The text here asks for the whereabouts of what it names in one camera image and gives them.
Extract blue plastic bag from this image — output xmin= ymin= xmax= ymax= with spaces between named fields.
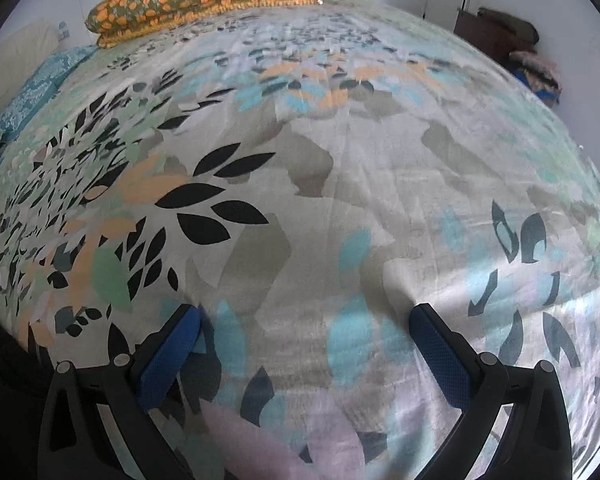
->
xmin=512 ymin=67 xmax=562 ymax=108

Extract black pants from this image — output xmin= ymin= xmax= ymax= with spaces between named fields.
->
xmin=0 ymin=282 xmax=56 ymax=480

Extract pile of pink clothes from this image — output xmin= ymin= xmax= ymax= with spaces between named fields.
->
xmin=509 ymin=50 xmax=563 ymax=95

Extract floral leaf print bedsheet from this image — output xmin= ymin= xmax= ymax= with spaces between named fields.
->
xmin=0 ymin=0 xmax=600 ymax=480

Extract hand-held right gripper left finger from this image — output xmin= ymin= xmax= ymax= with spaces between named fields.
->
xmin=37 ymin=303 xmax=202 ymax=480

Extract brown wooden cabinet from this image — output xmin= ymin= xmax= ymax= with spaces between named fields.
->
xmin=454 ymin=7 xmax=536 ymax=78

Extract teal patterned pillow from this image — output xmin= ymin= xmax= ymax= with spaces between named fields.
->
xmin=0 ymin=45 xmax=98 ymax=196

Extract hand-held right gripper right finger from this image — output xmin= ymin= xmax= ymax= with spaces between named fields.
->
xmin=408 ymin=302 xmax=574 ymax=480

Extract cream headboard cushion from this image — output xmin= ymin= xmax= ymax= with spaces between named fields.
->
xmin=0 ymin=19 xmax=61 ymax=126

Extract olive green folded cloth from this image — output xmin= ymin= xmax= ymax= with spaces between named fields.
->
xmin=477 ymin=6 xmax=541 ymax=47

